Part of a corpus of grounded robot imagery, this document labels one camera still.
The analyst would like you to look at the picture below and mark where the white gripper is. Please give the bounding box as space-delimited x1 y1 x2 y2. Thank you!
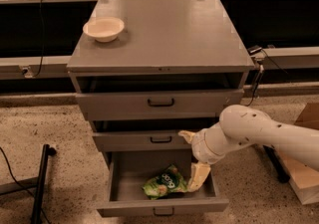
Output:
178 127 228 192

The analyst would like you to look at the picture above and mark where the green rice chip bag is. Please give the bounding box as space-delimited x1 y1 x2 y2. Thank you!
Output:
142 164 187 200

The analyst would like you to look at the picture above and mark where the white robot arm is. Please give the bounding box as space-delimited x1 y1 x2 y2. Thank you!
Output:
178 105 319 192

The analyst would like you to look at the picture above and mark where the grey top drawer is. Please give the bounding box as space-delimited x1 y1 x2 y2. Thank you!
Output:
76 90 243 120

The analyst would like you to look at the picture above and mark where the grey drawer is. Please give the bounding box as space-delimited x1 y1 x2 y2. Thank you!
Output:
98 149 229 217
93 130 190 152
76 90 243 120

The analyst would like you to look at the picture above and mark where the grey bottom drawer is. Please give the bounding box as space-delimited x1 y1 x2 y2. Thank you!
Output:
98 149 229 217

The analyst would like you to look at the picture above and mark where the grey metal drawer cabinet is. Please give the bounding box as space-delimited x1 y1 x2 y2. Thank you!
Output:
65 0 255 156

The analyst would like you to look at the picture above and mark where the grey middle drawer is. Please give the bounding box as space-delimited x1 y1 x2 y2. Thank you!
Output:
93 130 190 152

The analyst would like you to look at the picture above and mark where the black stand leg right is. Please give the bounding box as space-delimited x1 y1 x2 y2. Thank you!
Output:
264 146 290 183

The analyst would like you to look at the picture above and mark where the black stand leg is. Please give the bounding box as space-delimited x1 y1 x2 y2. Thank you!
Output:
264 146 290 183
31 144 56 224

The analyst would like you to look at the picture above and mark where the brown cardboard box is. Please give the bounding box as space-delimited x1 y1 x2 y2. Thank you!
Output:
279 103 319 205

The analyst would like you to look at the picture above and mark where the black stand leg left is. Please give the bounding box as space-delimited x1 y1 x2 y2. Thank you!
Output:
31 144 56 224

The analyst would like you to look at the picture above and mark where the white paper bowl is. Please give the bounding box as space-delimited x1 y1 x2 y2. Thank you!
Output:
83 17 125 43

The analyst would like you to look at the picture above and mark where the black cable right side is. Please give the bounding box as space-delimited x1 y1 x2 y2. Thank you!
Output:
239 48 289 109

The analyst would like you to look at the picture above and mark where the wall power outlet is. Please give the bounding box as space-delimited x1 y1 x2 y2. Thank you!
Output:
20 66 34 79

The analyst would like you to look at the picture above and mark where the black floor cable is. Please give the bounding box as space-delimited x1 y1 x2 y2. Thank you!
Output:
0 147 48 224

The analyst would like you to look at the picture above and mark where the black cable left wall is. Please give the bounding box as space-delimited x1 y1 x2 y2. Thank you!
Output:
33 0 55 79

